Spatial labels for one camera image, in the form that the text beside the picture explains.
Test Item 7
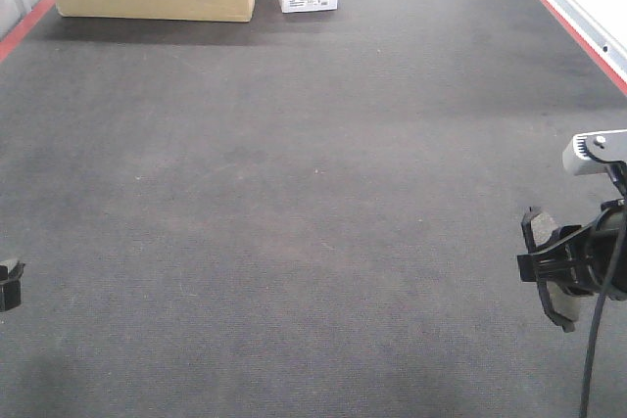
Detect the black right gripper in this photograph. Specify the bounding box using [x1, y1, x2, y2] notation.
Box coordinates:
[517, 199, 626, 297]

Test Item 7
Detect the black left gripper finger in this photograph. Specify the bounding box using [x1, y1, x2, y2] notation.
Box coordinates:
[0, 258, 24, 312]

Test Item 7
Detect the grey brake pad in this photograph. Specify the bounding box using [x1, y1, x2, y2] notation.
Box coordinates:
[517, 207, 580, 333]

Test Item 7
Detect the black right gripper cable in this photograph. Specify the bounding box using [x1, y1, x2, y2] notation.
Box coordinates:
[578, 167, 627, 418]

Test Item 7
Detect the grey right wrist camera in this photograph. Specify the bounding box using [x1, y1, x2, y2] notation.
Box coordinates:
[562, 129, 626, 176]

